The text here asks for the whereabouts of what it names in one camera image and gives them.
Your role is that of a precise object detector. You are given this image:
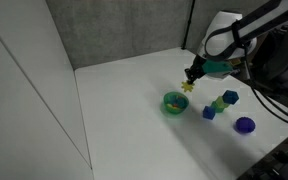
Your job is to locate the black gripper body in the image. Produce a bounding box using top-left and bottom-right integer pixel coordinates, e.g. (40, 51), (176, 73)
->
(190, 54), (208, 80)

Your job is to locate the yellow spiky toy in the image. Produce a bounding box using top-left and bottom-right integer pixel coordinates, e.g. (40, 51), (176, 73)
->
(180, 80), (196, 94)

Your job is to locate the green plastic bowl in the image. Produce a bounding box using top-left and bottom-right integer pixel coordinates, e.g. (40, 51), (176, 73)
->
(162, 91), (190, 116)

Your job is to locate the blue toy piece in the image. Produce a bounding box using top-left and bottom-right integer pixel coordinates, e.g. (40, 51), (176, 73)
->
(177, 98), (188, 110)

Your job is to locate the green hexagonal block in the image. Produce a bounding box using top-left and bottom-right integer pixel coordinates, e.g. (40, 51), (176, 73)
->
(211, 95), (231, 114)

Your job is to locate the small blue hexagonal block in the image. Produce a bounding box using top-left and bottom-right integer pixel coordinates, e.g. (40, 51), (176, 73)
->
(202, 105), (217, 121)

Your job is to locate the large dark blue hexagonal block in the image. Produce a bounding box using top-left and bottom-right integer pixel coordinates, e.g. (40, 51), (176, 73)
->
(222, 89), (240, 106)

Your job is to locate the black vertical pole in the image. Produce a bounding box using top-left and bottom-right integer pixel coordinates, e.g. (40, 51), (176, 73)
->
(180, 0), (196, 51)

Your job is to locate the purple bumpy ball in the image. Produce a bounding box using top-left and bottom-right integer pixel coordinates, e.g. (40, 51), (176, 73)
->
(235, 116), (257, 136)

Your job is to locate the colourful toy storage shelf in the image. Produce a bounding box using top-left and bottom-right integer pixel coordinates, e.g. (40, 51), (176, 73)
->
(229, 28), (271, 70)

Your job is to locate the grey office chair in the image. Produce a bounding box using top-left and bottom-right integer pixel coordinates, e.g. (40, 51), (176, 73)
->
(250, 19), (288, 88)

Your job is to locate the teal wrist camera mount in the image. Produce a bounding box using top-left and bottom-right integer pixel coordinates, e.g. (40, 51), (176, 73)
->
(202, 59), (234, 76)

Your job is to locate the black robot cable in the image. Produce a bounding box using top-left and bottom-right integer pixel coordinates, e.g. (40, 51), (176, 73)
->
(242, 43), (288, 129)

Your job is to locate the black equipment frame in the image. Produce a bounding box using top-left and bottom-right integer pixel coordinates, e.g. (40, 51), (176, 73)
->
(238, 125), (288, 180)

